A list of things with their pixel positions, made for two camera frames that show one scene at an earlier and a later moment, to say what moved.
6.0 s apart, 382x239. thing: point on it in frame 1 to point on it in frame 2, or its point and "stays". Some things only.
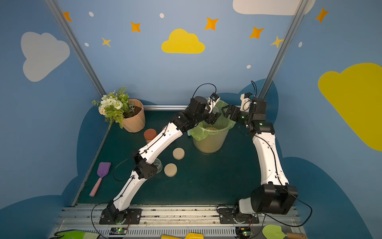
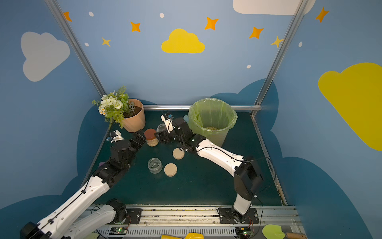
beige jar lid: x=170 y=170 stays
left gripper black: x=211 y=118 to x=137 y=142
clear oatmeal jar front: x=158 y=164 stays
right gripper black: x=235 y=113 to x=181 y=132
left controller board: x=118 y=231 stays
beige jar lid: x=178 y=153 stays
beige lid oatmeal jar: x=215 y=110 to x=161 y=127
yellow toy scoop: x=193 y=235 stays
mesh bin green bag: x=210 y=138 stays
